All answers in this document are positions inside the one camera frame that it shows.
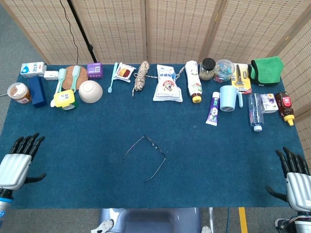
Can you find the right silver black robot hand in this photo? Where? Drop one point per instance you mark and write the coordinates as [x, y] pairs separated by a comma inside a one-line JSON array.
[[298, 189]]

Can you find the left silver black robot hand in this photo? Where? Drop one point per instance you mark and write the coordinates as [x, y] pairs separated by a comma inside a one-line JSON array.
[[14, 170]]

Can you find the thin-framed eyeglasses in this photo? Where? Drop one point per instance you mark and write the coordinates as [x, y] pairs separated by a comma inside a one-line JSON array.
[[153, 144]]

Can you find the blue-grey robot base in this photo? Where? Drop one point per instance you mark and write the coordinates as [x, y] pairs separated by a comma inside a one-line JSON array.
[[150, 221]]

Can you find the dark blue box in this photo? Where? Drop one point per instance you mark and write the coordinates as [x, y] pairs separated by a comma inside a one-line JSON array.
[[37, 93]]

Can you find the brown honey bottle yellow cap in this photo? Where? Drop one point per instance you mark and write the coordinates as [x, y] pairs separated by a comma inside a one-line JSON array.
[[285, 104]]

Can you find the clear water bottle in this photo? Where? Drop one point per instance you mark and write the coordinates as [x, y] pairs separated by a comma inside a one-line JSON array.
[[255, 114]]

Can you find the green container yellow lid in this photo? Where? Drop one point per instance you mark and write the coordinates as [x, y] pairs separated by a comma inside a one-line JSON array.
[[63, 97]]

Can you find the small white purple carton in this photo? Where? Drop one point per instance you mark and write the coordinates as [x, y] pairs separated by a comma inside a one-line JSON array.
[[269, 103]]

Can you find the white table leg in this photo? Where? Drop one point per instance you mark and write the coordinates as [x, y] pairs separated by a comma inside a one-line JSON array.
[[211, 218]]

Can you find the white perforated foot plate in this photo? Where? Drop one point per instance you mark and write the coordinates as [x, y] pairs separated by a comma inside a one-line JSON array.
[[104, 225], [206, 229]]

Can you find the small white box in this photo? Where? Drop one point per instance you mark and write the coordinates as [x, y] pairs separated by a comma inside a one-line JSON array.
[[50, 75]]

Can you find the white blue milk carton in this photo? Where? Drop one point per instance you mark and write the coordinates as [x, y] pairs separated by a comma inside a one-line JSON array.
[[32, 69]]

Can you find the mint green brush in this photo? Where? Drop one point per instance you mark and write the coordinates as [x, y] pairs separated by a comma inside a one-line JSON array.
[[62, 74], [75, 72]]

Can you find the round woven brown coaster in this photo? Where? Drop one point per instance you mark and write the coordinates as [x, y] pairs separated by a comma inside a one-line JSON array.
[[69, 77]]

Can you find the beige bowl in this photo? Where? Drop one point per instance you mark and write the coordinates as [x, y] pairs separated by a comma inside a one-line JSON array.
[[90, 91]]

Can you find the blue table cloth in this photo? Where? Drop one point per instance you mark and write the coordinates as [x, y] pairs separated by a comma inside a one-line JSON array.
[[194, 157]]

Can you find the purple white toothpaste tube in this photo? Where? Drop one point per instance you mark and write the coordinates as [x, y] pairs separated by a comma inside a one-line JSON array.
[[212, 111]]

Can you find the light blue mug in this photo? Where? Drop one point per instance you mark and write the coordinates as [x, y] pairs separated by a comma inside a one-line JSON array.
[[228, 97]]

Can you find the green folded cloth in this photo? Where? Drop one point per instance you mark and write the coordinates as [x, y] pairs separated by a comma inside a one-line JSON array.
[[266, 70]]

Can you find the razor in yellow package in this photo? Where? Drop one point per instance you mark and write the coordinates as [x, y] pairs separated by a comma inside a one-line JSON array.
[[240, 77]]

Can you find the purple box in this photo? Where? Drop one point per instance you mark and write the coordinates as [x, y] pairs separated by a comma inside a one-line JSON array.
[[94, 70]]

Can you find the light blue toothbrush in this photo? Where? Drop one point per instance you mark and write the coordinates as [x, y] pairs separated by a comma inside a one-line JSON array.
[[113, 75]]

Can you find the clear tub of clips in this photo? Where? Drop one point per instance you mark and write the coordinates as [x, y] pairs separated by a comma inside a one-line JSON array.
[[224, 70]]

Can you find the white red snack packet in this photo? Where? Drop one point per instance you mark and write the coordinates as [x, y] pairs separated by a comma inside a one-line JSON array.
[[124, 72]]

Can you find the glass jar black lid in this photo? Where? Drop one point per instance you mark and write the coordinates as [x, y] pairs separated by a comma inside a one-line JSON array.
[[207, 70]]

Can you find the white bottle yellow cap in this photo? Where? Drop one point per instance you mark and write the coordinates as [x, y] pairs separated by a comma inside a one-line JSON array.
[[193, 80]]

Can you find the black stand pole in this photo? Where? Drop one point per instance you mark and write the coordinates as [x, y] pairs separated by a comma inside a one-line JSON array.
[[82, 31]]

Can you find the white printed powder bag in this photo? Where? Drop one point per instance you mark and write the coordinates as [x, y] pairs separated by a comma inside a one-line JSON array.
[[167, 87]]

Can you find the bamboo folding screen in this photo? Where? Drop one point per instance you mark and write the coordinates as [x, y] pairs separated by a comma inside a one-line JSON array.
[[170, 29]]

